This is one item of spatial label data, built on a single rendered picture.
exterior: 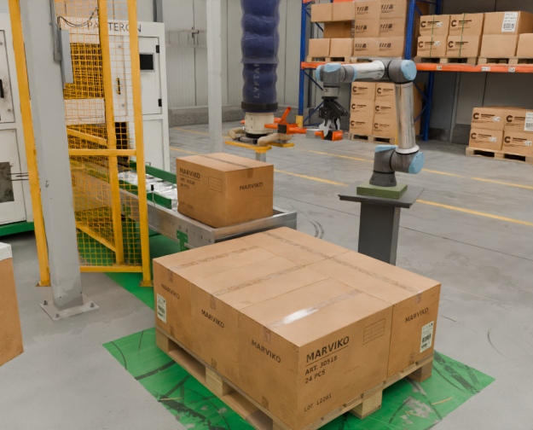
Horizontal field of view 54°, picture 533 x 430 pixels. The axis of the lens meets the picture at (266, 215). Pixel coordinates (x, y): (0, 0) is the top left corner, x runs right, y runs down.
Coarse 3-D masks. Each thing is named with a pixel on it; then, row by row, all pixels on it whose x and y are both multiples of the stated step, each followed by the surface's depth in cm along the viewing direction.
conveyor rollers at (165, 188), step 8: (120, 176) 500; (128, 176) 496; (136, 176) 501; (152, 176) 502; (160, 184) 468; (168, 184) 464; (176, 184) 468; (160, 192) 440; (168, 192) 436; (176, 192) 439; (176, 200) 410; (176, 208) 390
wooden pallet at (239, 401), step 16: (160, 336) 300; (176, 352) 296; (192, 352) 274; (432, 352) 276; (192, 368) 281; (208, 368) 263; (416, 368) 268; (208, 384) 266; (224, 384) 256; (384, 384) 252; (224, 400) 256; (240, 400) 255; (352, 400) 237; (368, 400) 246; (256, 416) 243; (272, 416) 226; (336, 416) 231
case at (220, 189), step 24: (192, 168) 355; (216, 168) 334; (240, 168) 335; (264, 168) 346; (192, 192) 360; (216, 192) 338; (240, 192) 337; (264, 192) 350; (192, 216) 366; (216, 216) 342; (240, 216) 342; (264, 216) 355
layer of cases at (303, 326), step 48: (240, 240) 324; (288, 240) 326; (192, 288) 262; (240, 288) 255; (288, 288) 256; (336, 288) 257; (384, 288) 257; (432, 288) 261; (192, 336) 271; (240, 336) 235; (288, 336) 211; (336, 336) 218; (384, 336) 242; (432, 336) 272; (240, 384) 242; (288, 384) 213; (336, 384) 226
